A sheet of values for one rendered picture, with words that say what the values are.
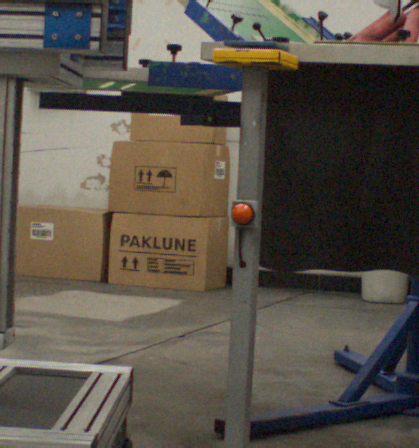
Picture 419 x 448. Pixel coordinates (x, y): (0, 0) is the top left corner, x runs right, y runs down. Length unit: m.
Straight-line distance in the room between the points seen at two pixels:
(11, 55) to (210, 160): 4.70
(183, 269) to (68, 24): 4.82
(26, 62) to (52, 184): 5.49
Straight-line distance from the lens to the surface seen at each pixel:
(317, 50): 2.46
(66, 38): 2.33
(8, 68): 2.44
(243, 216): 2.24
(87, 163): 7.80
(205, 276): 7.03
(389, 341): 3.73
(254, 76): 2.28
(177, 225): 7.06
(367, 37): 3.71
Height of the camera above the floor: 0.74
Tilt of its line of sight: 3 degrees down
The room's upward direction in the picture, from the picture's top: 3 degrees clockwise
